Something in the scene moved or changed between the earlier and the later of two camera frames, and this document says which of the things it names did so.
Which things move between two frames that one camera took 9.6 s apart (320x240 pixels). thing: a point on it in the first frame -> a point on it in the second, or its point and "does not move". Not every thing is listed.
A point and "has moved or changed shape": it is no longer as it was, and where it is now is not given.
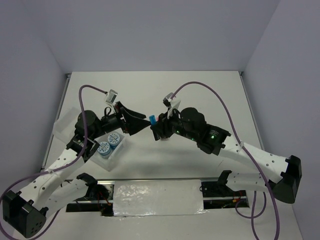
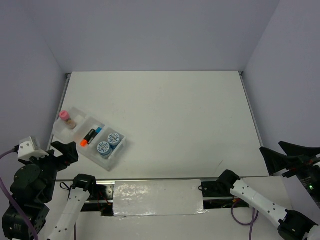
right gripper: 161,128 -> 274,160
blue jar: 113,139 does not move
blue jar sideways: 104,148 does not move
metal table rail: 164,178 does not move
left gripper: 134,123 -> 70,154
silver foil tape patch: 160,197 does not move
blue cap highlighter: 152,119 has moved or changed shape
